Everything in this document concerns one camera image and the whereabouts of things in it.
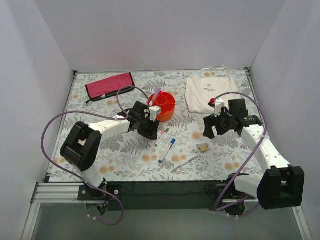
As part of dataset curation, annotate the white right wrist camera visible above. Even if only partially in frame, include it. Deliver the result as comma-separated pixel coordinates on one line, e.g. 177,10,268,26
208,98,225,117

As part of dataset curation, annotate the green cap white marker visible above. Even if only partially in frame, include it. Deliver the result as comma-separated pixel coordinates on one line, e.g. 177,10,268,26
155,128,169,147

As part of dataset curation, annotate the cream folded t-shirt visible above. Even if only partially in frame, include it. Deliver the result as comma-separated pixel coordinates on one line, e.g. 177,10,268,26
185,75,240,114

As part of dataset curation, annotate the small brown binder clip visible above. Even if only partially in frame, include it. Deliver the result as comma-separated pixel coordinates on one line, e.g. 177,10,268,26
197,143,209,153

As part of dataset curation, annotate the thin lilac pen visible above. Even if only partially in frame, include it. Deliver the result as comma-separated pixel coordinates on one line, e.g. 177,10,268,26
171,157,197,173

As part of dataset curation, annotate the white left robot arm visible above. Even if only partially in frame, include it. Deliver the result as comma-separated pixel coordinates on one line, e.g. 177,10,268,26
60,101,162,200

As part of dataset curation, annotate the orange cap white marker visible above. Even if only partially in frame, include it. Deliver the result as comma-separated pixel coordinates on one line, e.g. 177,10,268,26
148,130,165,148

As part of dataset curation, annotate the lilac pastel highlighter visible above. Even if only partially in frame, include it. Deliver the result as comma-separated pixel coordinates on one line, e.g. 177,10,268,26
151,86,162,102

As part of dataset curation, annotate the blue cap white marker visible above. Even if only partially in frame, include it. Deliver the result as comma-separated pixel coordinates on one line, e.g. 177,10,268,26
159,138,176,163

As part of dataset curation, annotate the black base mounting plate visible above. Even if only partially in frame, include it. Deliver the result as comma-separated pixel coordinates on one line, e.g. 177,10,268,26
77,181,258,211

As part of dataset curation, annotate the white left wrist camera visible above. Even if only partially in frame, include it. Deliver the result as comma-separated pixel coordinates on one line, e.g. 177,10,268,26
148,106,162,122

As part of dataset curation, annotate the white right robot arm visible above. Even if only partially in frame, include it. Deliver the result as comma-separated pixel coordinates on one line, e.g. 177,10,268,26
203,97,305,211

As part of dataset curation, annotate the orange round desk organizer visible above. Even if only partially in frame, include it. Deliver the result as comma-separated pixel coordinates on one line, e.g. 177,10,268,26
152,92,176,122

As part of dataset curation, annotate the aluminium frame rail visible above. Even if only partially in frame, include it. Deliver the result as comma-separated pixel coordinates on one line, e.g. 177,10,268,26
31,182,87,203

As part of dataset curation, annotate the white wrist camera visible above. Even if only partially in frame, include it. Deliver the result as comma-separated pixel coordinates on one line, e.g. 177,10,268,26
148,106,162,122
208,98,225,117

